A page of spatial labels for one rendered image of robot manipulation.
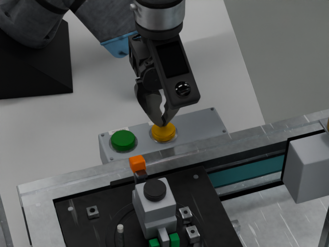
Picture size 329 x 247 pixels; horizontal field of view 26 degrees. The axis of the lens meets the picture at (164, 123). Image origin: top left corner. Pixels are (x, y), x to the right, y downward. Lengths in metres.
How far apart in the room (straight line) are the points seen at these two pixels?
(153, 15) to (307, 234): 0.41
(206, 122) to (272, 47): 1.72
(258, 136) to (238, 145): 0.04
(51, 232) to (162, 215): 0.21
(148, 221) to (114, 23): 0.49
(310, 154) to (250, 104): 0.61
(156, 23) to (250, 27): 2.00
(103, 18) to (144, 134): 0.25
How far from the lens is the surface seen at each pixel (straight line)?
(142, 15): 1.02
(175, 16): 1.02
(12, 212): 1.24
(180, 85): 1.03
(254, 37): 2.95
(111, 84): 1.43
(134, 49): 1.10
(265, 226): 1.14
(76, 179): 1.13
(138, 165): 1.00
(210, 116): 1.22
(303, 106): 2.67
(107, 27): 1.32
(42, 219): 1.10
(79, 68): 1.48
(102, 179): 1.13
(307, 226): 1.15
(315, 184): 0.82
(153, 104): 1.13
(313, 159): 0.79
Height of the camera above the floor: 1.82
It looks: 45 degrees down
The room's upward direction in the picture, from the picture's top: straight up
